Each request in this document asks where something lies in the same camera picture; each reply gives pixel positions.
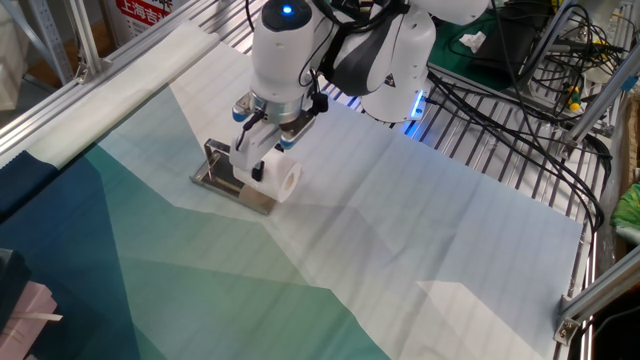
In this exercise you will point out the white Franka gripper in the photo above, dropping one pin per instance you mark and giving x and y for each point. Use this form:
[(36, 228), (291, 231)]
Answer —
[(255, 145)]

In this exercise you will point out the white toilet paper roll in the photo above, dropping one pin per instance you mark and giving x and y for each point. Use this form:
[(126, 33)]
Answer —
[(280, 175)]

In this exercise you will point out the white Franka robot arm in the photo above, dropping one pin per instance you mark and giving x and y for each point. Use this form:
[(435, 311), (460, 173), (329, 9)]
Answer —
[(280, 55)]

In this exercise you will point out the shiny metal toilet paper holder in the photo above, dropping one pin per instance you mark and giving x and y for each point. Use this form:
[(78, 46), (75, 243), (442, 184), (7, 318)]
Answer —
[(220, 172)]

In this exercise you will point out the grey wrist sensor box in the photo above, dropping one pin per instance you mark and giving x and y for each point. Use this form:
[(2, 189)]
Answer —
[(241, 112), (292, 137)]

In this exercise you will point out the blue green white tablecloth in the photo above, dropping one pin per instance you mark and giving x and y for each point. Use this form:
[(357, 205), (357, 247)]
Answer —
[(200, 300)]

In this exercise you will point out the white box with red print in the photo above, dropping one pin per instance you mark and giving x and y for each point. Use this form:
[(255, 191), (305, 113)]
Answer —
[(145, 15)]

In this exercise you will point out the crumpled white tissue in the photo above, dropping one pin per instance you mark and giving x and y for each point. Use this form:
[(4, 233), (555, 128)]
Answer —
[(472, 42)]

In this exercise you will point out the grey perforated shelf upright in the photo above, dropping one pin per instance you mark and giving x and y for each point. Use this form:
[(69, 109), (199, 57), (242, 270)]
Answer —
[(50, 40)]

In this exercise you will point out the black flat device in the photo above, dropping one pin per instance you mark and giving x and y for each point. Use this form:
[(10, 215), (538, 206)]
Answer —
[(510, 50)]

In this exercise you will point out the pink gift box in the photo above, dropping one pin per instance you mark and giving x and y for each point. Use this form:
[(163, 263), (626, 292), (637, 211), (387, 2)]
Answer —
[(25, 325)]

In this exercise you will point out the green plastic bag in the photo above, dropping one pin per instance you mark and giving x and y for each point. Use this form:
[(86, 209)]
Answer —
[(627, 215)]

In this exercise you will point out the aluminium table side rail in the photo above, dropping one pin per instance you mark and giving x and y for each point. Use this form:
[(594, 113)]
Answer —
[(135, 42)]

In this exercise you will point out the aluminium frame post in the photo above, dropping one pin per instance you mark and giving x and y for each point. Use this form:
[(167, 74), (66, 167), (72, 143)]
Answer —
[(605, 95), (85, 35)]

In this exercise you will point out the aluminium frame beam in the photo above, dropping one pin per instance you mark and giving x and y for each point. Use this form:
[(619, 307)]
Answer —
[(600, 292)]

